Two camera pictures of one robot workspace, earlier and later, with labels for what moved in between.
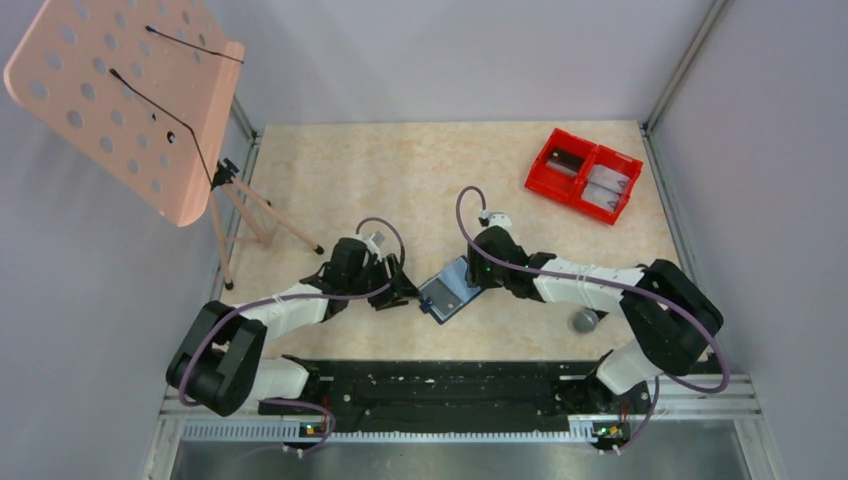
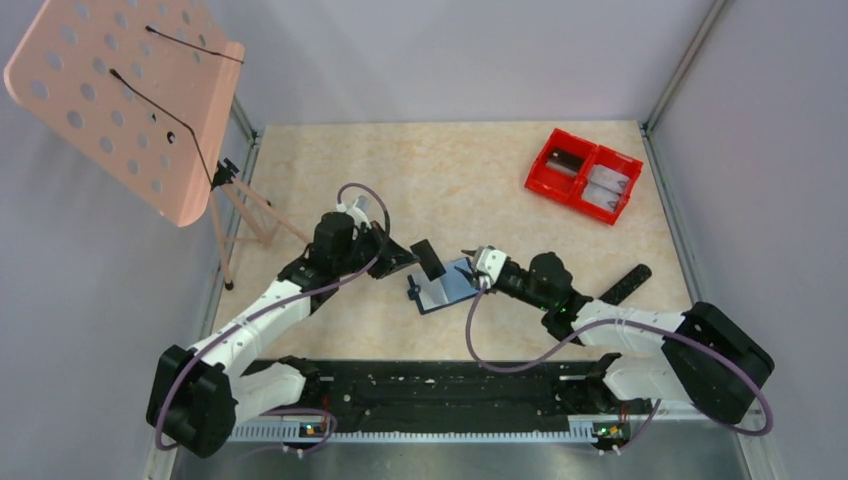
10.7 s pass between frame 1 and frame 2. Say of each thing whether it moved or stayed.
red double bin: stayed
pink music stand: stayed
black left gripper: moved
